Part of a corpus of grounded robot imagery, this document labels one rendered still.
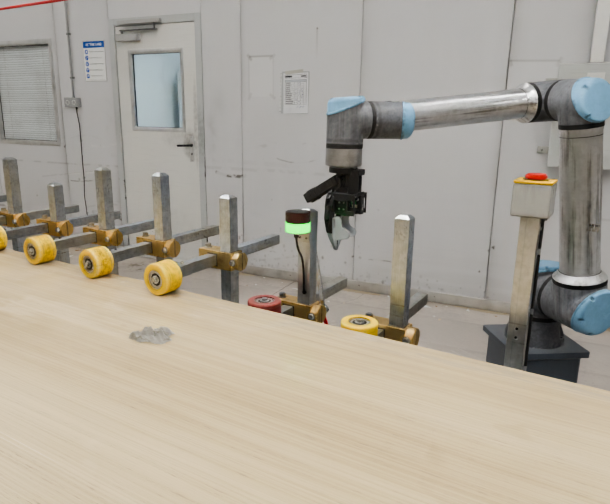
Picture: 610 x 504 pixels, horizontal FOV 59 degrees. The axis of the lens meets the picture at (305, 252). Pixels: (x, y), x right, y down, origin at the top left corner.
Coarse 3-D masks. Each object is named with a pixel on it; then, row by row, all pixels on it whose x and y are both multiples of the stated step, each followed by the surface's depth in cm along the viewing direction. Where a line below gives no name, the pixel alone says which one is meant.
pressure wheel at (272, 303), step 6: (252, 300) 128; (258, 300) 129; (264, 300) 128; (270, 300) 129; (276, 300) 128; (252, 306) 125; (258, 306) 125; (264, 306) 125; (270, 306) 125; (276, 306) 126; (276, 312) 126
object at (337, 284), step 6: (330, 282) 158; (336, 282) 158; (342, 282) 160; (324, 288) 152; (330, 288) 154; (336, 288) 157; (342, 288) 161; (318, 294) 148; (324, 294) 151; (330, 294) 155; (318, 300) 149; (282, 306) 137; (288, 306) 137; (282, 312) 133; (288, 312) 136
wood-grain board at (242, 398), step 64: (0, 256) 165; (0, 320) 115; (64, 320) 115; (128, 320) 116; (192, 320) 116; (256, 320) 117; (0, 384) 88; (64, 384) 88; (128, 384) 89; (192, 384) 89; (256, 384) 89; (320, 384) 90; (384, 384) 90; (448, 384) 90; (512, 384) 91; (576, 384) 91; (0, 448) 71; (64, 448) 72; (128, 448) 72; (192, 448) 72; (256, 448) 72; (320, 448) 72; (384, 448) 73; (448, 448) 73; (512, 448) 73; (576, 448) 73
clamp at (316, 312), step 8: (288, 296) 142; (296, 296) 142; (288, 304) 138; (296, 304) 137; (304, 304) 136; (312, 304) 136; (320, 304) 137; (296, 312) 137; (304, 312) 136; (312, 312) 135; (320, 312) 136; (312, 320) 135; (320, 320) 136
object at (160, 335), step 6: (138, 330) 107; (144, 330) 107; (150, 330) 107; (156, 330) 108; (162, 330) 108; (168, 330) 108; (132, 336) 106; (138, 336) 106; (144, 336) 105; (150, 336) 105; (156, 336) 105; (162, 336) 105; (168, 336) 107; (156, 342) 104; (162, 342) 104
